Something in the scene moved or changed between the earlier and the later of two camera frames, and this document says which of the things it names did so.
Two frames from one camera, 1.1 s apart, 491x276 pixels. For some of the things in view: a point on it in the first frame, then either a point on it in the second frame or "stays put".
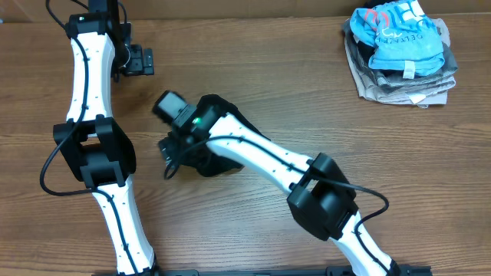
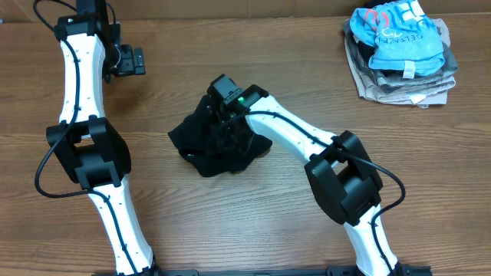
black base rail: (399, 270) stays put
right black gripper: (170, 152) to (222, 142)
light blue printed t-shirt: (404, 37) stays put
